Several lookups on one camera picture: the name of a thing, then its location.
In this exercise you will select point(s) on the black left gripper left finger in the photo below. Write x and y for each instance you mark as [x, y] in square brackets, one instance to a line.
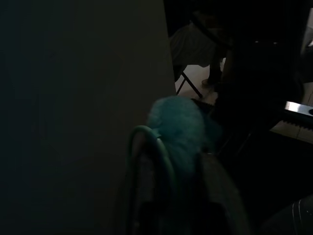
[141, 166]

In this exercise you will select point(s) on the man in blue shirt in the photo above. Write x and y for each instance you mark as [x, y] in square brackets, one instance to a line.
[190, 46]

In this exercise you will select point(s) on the black folding chair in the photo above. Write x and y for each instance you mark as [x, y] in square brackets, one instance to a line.
[188, 82]

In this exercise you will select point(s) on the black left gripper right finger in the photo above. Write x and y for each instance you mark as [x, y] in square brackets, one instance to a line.
[222, 186]

